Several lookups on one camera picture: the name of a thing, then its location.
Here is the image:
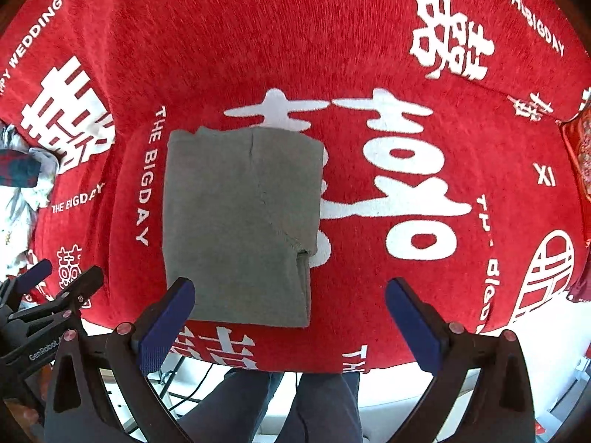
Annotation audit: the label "black cable on floor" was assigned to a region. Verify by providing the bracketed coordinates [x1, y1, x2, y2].
[124, 356, 216, 437]

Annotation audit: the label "red patterned pillow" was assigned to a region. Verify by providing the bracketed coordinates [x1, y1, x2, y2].
[559, 102, 590, 247]

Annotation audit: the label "red printed bedspread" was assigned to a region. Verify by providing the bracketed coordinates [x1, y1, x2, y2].
[1, 0, 590, 372]

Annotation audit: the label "grey small garment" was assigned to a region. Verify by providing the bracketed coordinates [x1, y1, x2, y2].
[162, 127, 324, 328]

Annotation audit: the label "grey white crumpled cloth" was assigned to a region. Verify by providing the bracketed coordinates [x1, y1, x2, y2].
[1, 122, 59, 281]

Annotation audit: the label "person's dark trouser legs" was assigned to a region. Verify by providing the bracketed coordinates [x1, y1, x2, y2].
[177, 368, 364, 443]

